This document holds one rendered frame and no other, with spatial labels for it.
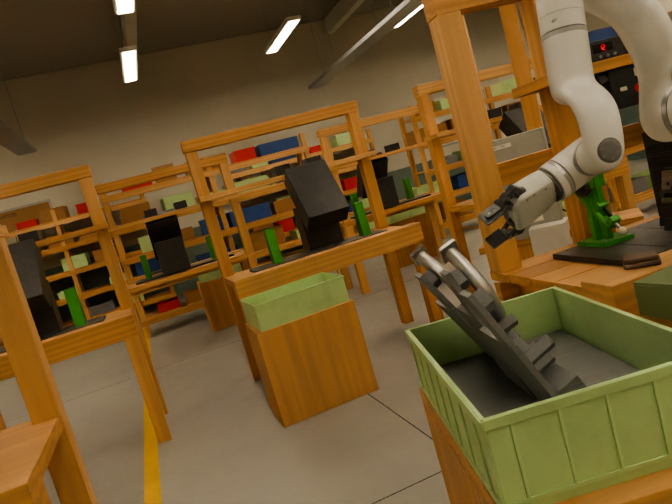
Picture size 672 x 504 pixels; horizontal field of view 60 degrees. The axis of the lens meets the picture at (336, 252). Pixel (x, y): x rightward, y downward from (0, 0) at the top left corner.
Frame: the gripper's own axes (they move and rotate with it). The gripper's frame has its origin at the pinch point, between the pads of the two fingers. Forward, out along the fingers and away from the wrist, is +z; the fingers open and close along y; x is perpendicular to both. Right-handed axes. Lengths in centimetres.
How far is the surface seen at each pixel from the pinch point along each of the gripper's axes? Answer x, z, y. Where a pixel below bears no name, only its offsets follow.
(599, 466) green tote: 45.9, 15.5, -1.8
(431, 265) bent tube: -8.2, 12.1, -11.2
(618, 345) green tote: 26.5, -8.8, -26.7
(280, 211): -543, 42, -525
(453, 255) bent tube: 0.2, 9.3, 1.0
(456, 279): 5.0, 12.3, 1.0
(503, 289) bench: -35, -17, -103
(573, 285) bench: -6, -25, -67
